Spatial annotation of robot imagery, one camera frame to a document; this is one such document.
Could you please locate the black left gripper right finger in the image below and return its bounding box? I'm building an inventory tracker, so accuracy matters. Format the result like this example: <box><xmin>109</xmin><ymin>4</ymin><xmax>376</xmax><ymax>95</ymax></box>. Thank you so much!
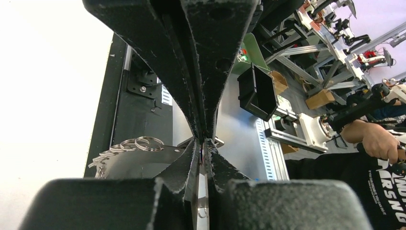
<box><xmin>204</xmin><ymin>139</ymin><xmax>372</xmax><ymax>230</ymax></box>

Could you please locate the operator's hand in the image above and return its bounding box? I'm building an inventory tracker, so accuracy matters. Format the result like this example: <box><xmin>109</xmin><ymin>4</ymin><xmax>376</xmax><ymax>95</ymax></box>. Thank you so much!
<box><xmin>362</xmin><ymin>123</ymin><xmax>400</xmax><ymax>164</ymax></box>

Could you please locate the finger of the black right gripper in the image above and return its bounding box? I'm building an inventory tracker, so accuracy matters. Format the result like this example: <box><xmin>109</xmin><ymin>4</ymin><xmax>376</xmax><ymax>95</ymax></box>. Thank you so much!
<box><xmin>181</xmin><ymin>0</ymin><xmax>258</xmax><ymax>139</ymax></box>
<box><xmin>83</xmin><ymin>0</ymin><xmax>203</xmax><ymax>139</ymax></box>

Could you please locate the green storage bin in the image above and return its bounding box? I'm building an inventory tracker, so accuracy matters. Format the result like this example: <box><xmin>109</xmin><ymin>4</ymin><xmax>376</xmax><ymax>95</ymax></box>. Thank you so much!
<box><xmin>231</xmin><ymin>33</ymin><xmax>270</xmax><ymax>75</ymax></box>

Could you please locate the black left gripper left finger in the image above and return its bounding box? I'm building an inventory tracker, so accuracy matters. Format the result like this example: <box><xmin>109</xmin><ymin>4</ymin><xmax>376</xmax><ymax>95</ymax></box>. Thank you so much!
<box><xmin>20</xmin><ymin>139</ymin><xmax>199</xmax><ymax>230</ymax></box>

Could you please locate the silver key with black tag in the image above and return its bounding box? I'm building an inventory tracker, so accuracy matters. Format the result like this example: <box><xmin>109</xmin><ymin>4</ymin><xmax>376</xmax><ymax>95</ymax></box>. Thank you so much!
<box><xmin>214</xmin><ymin>137</ymin><xmax>225</xmax><ymax>148</ymax></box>

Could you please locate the white slotted cable duct left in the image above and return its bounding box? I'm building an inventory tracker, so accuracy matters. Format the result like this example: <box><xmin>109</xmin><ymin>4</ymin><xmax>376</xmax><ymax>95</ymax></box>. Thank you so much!
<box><xmin>161</xmin><ymin>85</ymin><xmax>173</xmax><ymax>106</ymax></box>

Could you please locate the cardboard box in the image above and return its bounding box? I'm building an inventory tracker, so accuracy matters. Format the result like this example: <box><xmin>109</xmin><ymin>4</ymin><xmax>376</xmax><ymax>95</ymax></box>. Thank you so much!
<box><xmin>269</xmin><ymin>71</ymin><xmax>289</xmax><ymax>95</ymax></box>

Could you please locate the operator in black shirt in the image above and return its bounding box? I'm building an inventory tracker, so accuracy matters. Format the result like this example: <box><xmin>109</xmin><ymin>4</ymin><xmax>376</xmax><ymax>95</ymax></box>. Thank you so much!
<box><xmin>285</xmin><ymin>120</ymin><xmax>406</xmax><ymax>230</ymax></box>

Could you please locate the black storage bin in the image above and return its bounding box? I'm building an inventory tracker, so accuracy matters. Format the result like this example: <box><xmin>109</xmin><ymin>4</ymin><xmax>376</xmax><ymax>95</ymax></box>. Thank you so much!
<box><xmin>237</xmin><ymin>63</ymin><xmax>279</xmax><ymax>122</ymax></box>

